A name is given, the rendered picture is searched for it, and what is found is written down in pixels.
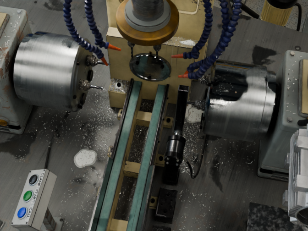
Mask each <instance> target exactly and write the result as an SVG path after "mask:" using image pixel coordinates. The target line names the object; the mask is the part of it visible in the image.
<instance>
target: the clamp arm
mask: <svg viewBox="0 0 308 231"><path fill-rule="evenodd" d="M188 93H189V86H185V85H179V87H178V94H177V102H176V114H175V123H174V131H173V134H175V132H176V133H178V131H179V133H180V134H181V135H182V134H183V128H184V121H185V115H186V108H187V100H188Z"/></svg>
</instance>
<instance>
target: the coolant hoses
mask: <svg viewBox="0 0 308 231"><path fill-rule="evenodd" d="M64 1H65V3H63V6H64V8H63V11H64V14H63V16H64V17H65V18H64V21H65V22H66V26H67V29H68V30H69V33H70V34H71V36H72V38H74V40H75V42H77V43H78V44H79V45H81V47H82V48H85V50H89V52H94V53H95V54H96V55H97V58H98V59H101V60H102V61H103V63H104V64H105V65H106V66H108V63H107V61H106V60H105V58H104V54H103V53H102V50H101V49H99V48H98V46H95V47H94V46H93V45H91V44H90V43H87V41H84V39H83V38H82V37H81V36H80V35H79V33H78V32H77V30H76V29H75V26H74V25H73V24H74V23H73V21H72V17H71V16H72V15H71V13H70V12H71V9H70V7H71V4H70V3H71V2H72V0H64ZM202 1H203V2H204V5H203V6H204V8H205V9H204V12H205V17H206V18H205V21H206V22H205V24H204V25H205V26H204V28H203V29H204V30H203V33H202V35H201V37H200V39H199V41H198V42H197V43H196V44H195V46H193V48H192V51H191V52H188V53H187V52H183V54H177V55H172V56H171V57H172V58H184V59H187V58H188V59H191V58H194V59H198V58H199V54H200V52H199V50H201V49H202V47H203V46H205V43H206V42H207V39H208V38H209V35H210V31H211V27H212V26H213V24H212V21H213V18H212V16H213V13H212V8H211V6H212V4H211V3H210V0H202ZM219 1H220V2H221V3H220V6H221V8H222V9H221V10H220V11H221V12H222V13H223V14H222V15H221V17H222V18H223V20H222V23H223V25H222V28H223V29H222V31H221V32H222V34H221V36H220V37H221V38H220V39H219V42H218V45H217V46H216V48H215V49H214V51H213V53H212V54H211V55H210V56H208V57H207V58H204V60H201V61H197V62H194V63H191V64H190V65H189V67H188V68H187V70H186V72H185V73H184V74H183V75H179V76H178V77H179V78H189V79H195V80H196V79H198V78H201V77H202V75H204V74H205V72H206V71H207V70H208V69H209V68H210V66H212V64H213V63H215V62H216V60H217V59H218V58H219V56H221V55H222V52H224V51H225V47H228V45H229V44H228V43H229V42H230V41H231V37H232V36H233V35H234V34H233V32H234V31H235V30H236V28H235V26H236V25H238V22H237V21H238V19H240V17H239V14H240V13H241V10H240V8H241V7H242V4H241V1H242V0H233V2H234V4H233V7H234V9H233V11H232V12H233V15H232V16H231V18H232V20H230V19H229V16H230V14H229V13H228V10H229V8H228V7H227V5H228V2H226V0H219ZM84 3H85V7H84V8H85V9H86V10H85V13H86V18H87V21H88V25H89V26H90V30H92V34H94V36H95V45H99V47H100V48H102V47H104V48H105V49H112V50H117V51H121V49H120V48H117V47H115V46H113V45H111V44H109V42H104V41H103V37H102V35H101V32H99V30H98V28H97V26H96V22H95V21H94V20H95V18H94V17H93V16H94V15H93V10H92V0H85V2H84ZM229 23H230V24H229ZM198 68H199V69H198ZM195 69H198V70H197V71H195V72H193V71H194V70H195Z"/></svg>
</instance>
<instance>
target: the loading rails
mask: <svg viewBox="0 0 308 231"><path fill-rule="evenodd" d="M169 86H170V85H169V84H167V85H160V84H158V88H157V92H156V96H155V101H154V106H153V111H152V113H151V112H145V111H140V106H141V102H142V82H140V81H134V79H133V78H131V80H130V84H129V88H128V91H127V95H126V100H125V103H124V107H123V109H119V112H118V116H117V119H118V120H120V123H119V126H118V130H117V133H116V134H115V135H116V138H115V142H114V145H113V146H109V150H108V153H107V156H108V158H107V161H106V165H105V169H104V173H103V177H102V180H101V184H100V186H99V188H98V191H97V195H96V198H97V199H96V203H95V207H94V210H93V215H92V218H91V222H90V226H89V230H88V231H145V227H146V222H147V217H148V213H149V208H150V209H156V206H157V201H158V197H156V196H152V192H153V187H154V178H155V166H162V167H164V166H165V161H164V159H163V158H164V155H162V154H158V150H159V146H160V140H161V135H162V131H163V127H166V128H172V125H173V120H174V118H173V117H168V116H165V115H166V110H167V105H168V98H169ZM136 125H139V126H144V127H149V128H148V134H147V138H146V142H145V146H144V151H143V156H142V161H141V163H136V162H130V161H128V156H129V153H130V149H131V144H132V140H133V135H134V132H135V127H136ZM124 176H129V177H134V178H137V183H136V188H135V192H134V196H133V201H132V206H131V211H130V215H129V219H128V221H125V220H118V219H114V216H115V212H116V207H117V203H118V199H119V195H120V191H121V186H122V182H123V178H124Z"/></svg>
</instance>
